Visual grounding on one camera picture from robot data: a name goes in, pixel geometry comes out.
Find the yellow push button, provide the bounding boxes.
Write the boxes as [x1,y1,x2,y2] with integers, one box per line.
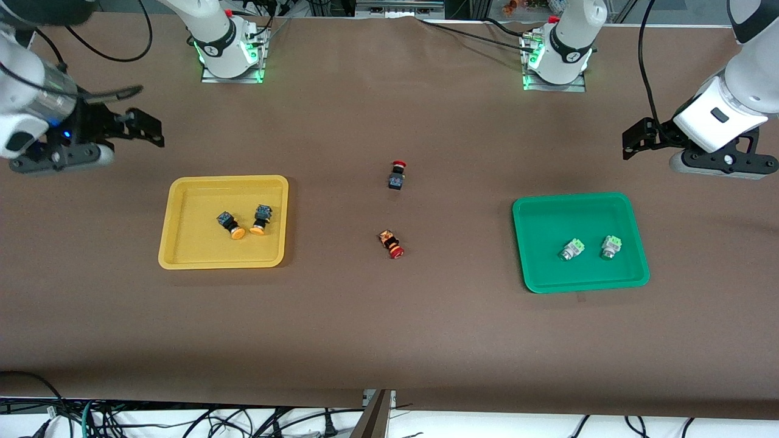
[217,211,247,241]
[249,205,273,237]

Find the green plastic tray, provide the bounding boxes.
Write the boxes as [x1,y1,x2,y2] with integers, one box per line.
[512,192,651,294]

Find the yellow plastic tray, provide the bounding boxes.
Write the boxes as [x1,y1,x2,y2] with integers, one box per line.
[158,175,290,270]

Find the red button orange body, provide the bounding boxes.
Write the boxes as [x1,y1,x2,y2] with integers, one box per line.
[378,229,405,260]

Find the brown table mat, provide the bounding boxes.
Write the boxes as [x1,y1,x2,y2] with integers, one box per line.
[0,12,779,420]

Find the dark table support beam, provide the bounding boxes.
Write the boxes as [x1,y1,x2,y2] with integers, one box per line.
[349,389,391,438]

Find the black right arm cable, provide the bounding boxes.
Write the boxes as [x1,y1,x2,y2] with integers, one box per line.
[0,0,153,101]

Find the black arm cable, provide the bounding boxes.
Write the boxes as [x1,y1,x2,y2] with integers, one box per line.
[638,0,673,131]
[0,0,153,101]

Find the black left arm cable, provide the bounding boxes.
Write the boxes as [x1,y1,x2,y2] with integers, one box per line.
[638,0,673,131]

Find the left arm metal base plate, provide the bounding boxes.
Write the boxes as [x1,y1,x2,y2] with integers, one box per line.
[521,32,589,93]

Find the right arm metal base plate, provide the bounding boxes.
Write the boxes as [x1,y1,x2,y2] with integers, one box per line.
[201,26,270,85]

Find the black cable across mat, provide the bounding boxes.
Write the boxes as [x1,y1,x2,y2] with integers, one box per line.
[419,17,551,49]

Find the aluminium frame rail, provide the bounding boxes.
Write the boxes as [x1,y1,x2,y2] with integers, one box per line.
[355,0,446,19]

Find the teal cable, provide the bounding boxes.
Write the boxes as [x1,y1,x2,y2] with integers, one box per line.
[80,399,99,438]

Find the tangled black floor cables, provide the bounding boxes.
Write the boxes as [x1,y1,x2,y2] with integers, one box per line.
[0,371,439,438]

